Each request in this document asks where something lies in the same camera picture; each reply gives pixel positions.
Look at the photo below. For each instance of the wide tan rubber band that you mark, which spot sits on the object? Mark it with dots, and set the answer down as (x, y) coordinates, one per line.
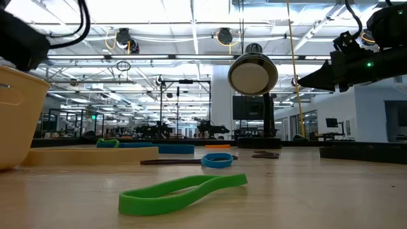
(95, 157)

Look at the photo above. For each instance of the yellow plastic bin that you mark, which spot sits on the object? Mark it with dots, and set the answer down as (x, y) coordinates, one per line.
(22, 127)

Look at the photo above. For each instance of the small green rubber band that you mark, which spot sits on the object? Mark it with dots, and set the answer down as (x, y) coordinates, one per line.
(116, 143)

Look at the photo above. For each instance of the large black screen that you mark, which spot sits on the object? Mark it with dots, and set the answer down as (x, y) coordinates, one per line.
(246, 108)

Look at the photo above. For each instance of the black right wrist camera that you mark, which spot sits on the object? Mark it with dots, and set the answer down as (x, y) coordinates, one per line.
(345, 43)

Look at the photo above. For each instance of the black metal gantry frame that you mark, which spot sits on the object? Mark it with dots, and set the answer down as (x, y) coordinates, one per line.
(186, 81)

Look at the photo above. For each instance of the orange rubber band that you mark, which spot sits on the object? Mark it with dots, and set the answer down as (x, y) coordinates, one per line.
(217, 146)

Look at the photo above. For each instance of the small blue rubber band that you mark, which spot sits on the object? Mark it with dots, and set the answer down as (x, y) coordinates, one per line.
(216, 164)

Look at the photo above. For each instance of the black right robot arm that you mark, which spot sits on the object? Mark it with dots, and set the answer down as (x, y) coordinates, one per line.
(388, 25)

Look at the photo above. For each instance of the small monitor on stand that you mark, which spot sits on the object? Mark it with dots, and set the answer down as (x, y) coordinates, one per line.
(331, 122)

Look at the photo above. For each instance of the long ceiling light strip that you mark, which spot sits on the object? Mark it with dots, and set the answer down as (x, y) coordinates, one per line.
(140, 57)

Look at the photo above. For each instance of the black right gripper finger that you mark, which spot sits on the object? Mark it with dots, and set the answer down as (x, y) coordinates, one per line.
(318, 79)

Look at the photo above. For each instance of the thin dark rubber band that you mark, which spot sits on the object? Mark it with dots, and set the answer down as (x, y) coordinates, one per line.
(171, 161)

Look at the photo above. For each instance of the thin brown rubber band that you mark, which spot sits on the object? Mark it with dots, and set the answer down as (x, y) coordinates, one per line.
(270, 154)

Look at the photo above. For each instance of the large green rubber band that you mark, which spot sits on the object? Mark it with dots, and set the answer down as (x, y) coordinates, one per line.
(143, 203)

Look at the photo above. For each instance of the background black robot arm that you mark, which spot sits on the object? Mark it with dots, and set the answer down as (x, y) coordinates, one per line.
(152, 130)
(211, 128)

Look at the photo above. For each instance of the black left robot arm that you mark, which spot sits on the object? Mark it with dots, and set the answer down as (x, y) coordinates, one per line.
(19, 41)

